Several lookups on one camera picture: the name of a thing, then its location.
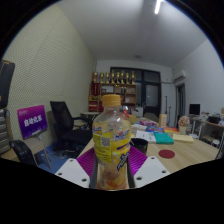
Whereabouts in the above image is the potted pink flower plant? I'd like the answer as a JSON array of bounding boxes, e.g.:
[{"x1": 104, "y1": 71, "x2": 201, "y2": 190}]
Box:
[{"x1": 177, "y1": 115, "x2": 191, "y2": 136}]

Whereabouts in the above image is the white air conditioner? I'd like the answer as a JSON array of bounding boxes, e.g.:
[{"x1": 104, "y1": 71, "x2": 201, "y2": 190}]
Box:
[{"x1": 173, "y1": 69, "x2": 188, "y2": 83}]

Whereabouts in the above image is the black flat screen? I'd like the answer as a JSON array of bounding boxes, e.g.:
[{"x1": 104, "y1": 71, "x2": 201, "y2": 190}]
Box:
[{"x1": 0, "y1": 59, "x2": 16, "y2": 110}]

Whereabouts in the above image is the white paper sheet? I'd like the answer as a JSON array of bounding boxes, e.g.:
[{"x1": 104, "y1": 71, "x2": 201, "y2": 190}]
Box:
[{"x1": 134, "y1": 129, "x2": 157, "y2": 144}]

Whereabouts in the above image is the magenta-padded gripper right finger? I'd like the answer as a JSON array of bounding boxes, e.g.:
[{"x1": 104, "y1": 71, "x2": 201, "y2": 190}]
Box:
[{"x1": 126, "y1": 145, "x2": 172, "y2": 189}]

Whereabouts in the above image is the flat round red coaster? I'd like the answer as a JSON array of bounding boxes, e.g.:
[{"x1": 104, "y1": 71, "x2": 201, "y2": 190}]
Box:
[{"x1": 158, "y1": 149, "x2": 176, "y2": 159}]

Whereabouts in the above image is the black mesh chair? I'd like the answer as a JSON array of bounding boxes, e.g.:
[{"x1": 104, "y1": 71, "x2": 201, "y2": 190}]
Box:
[{"x1": 9, "y1": 139, "x2": 36, "y2": 166}]

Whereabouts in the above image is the black framed glass door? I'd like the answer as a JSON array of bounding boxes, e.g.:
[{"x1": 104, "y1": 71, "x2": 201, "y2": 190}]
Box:
[{"x1": 110, "y1": 67, "x2": 163, "y2": 118}]

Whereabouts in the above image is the yellow-capped clear drink bottle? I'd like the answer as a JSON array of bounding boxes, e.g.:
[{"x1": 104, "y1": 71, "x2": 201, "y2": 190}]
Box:
[{"x1": 92, "y1": 94, "x2": 133, "y2": 191}]

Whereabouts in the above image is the black office chair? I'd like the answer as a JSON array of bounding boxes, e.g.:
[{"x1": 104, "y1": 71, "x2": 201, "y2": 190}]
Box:
[{"x1": 49, "y1": 100, "x2": 94, "y2": 151}]

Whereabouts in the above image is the orange book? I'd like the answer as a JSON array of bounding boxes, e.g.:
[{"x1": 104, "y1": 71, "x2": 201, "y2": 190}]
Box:
[{"x1": 163, "y1": 126, "x2": 181, "y2": 134}]

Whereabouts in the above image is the wooden shelf unit with trophies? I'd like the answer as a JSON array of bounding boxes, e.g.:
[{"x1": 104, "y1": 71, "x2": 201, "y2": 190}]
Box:
[{"x1": 88, "y1": 69, "x2": 138, "y2": 113}]

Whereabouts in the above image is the purple sign board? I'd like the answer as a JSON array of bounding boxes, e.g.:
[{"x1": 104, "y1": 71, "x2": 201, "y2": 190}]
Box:
[{"x1": 17, "y1": 104, "x2": 48, "y2": 140}]

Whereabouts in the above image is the teal book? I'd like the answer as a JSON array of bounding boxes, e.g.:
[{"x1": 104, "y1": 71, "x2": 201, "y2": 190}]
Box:
[{"x1": 153, "y1": 132, "x2": 175, "y2": 145}]

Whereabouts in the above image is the orange carton box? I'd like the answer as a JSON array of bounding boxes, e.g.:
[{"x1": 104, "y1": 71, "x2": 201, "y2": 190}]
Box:
[{"x1": 158, "y1": 113, "x2": 168, "y2": 128}]

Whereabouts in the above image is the wooden side desk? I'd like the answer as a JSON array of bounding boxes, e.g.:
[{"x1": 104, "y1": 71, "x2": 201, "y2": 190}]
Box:
[{"x1": 188, "y1": 114, "x2": 224, "y2": 148}]

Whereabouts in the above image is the black box on desk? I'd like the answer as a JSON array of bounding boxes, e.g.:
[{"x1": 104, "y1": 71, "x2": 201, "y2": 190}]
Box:
[{"x1": 207, "y1": 115, "x2": 222, "y2": 125}]

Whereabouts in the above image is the black cup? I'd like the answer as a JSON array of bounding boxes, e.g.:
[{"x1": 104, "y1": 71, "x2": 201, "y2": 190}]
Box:
[{"x1": 130, "y1": 137, "x2": 149, "y2": 156}]

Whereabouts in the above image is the ceiling tube light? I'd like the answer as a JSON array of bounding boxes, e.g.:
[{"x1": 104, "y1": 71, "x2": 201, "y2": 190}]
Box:
[{"x1": 153, "y1": 0, "x2": 164, "y2": 15}]

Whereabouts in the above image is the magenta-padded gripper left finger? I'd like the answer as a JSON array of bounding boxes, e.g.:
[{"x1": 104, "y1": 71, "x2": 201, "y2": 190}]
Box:
[{"x1": 54, "y1": 147, "x2": 99, "y2": 189}]

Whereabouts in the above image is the blue book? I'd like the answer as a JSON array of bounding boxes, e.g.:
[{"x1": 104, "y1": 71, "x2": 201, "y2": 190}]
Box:
[{"x1": 145, "y1": 125, "x2": 165, "y2": 134}]

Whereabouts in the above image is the small round white table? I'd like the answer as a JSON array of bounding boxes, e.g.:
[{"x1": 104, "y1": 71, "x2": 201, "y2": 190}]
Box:
[{"x1": 79, "y1": 111, "x2": 101, "y2": 128}]

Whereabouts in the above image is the computer monitor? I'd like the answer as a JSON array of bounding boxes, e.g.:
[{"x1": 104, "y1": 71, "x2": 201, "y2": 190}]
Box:
[{"x1": 188, "y1": 103, "x2": 201, "y2": 116}]

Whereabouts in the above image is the yellow gift box red ribbon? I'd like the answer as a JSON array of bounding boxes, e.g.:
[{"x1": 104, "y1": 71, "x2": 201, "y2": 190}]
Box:
[{"x1": 124, "y1": 111, "x2": 138, "y2": 126}]

